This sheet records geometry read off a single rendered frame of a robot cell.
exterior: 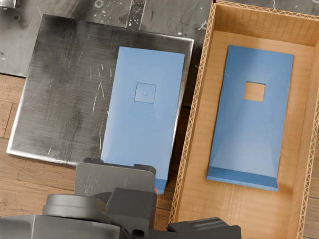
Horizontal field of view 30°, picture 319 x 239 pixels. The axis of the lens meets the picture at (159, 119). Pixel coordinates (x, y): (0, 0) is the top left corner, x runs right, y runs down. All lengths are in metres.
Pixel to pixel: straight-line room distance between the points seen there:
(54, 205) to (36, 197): 0.30
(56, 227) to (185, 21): 0.40
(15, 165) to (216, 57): 0.24
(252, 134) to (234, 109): 0.03
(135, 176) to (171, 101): 0.15
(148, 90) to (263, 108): 0.12
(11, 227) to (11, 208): 0.33
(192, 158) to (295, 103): 0.12
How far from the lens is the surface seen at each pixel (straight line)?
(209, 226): 0.48
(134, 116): 0.62
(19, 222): 0.32
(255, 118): 0.63
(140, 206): 0.46
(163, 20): 0.68
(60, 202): 0.35
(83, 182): 0.49
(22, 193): 0.65
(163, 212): 0.62
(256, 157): 0.62
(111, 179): 0.49
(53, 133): 0.63
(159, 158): 0.60
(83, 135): 0.62
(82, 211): 0.34
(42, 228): 0.32
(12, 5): 0.62
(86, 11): 0.69
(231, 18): 0.63
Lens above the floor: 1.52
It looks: 75 degrees down
